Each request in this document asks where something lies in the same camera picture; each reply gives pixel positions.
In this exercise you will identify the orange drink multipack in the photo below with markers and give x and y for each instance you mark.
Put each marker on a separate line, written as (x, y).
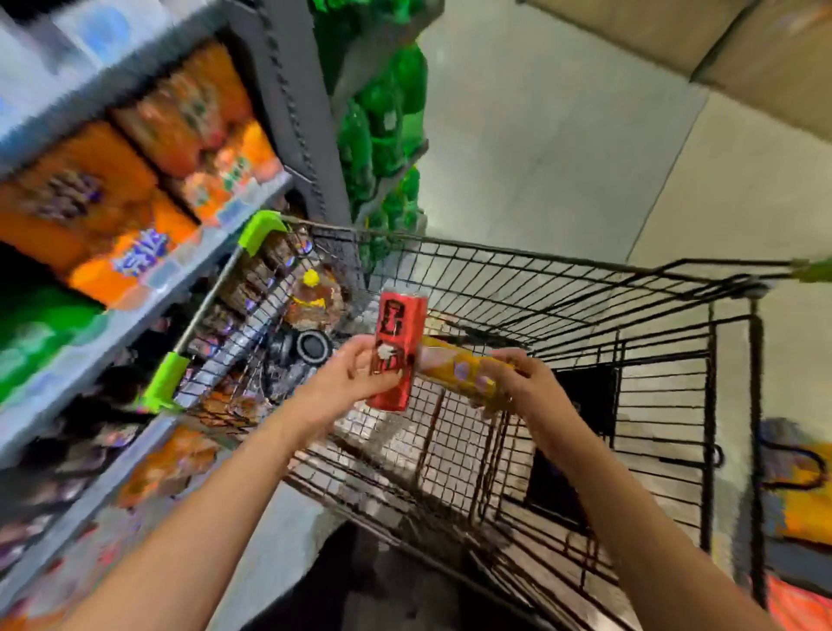
(195, 117)
(97, 214)

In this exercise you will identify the orange yellow box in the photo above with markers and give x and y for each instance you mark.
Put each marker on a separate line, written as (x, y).
(806, 507)

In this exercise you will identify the rows of large green bottles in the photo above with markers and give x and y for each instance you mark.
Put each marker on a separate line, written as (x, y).
(383, 117)

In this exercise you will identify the red soda can figure print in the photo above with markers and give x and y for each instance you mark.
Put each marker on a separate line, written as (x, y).
(396, 325)

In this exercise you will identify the green drink multipack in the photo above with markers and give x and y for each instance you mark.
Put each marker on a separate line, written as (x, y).
(32, 331)

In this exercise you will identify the person's right forearm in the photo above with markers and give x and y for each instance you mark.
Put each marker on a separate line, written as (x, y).
(624, 520)

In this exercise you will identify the grey metal shelf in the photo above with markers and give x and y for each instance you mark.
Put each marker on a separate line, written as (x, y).
(305, 97)

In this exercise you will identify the black headphones in cart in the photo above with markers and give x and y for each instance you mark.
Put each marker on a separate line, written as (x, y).
(312, 346)

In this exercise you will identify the person's right hand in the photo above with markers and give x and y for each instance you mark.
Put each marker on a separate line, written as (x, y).
(539, 390)

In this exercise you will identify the slim yellow soda can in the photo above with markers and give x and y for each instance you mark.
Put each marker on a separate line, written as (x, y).
(455, 370)

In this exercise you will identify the row of orange drink bottles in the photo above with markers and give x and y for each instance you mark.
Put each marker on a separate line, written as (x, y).
(169, 461)

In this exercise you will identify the red box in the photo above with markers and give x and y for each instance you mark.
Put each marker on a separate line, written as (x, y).
(799, 611)

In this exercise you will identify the person's left forearm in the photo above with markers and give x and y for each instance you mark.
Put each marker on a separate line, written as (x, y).
(195, 533)

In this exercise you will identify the person's dark trousers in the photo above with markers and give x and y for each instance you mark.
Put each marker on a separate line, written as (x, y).
(364, 585)

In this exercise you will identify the person's left hand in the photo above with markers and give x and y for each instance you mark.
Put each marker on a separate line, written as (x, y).
(338, 390)

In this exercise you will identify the amber bottle yellow cap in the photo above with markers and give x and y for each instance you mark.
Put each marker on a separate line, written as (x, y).
(315, 299)

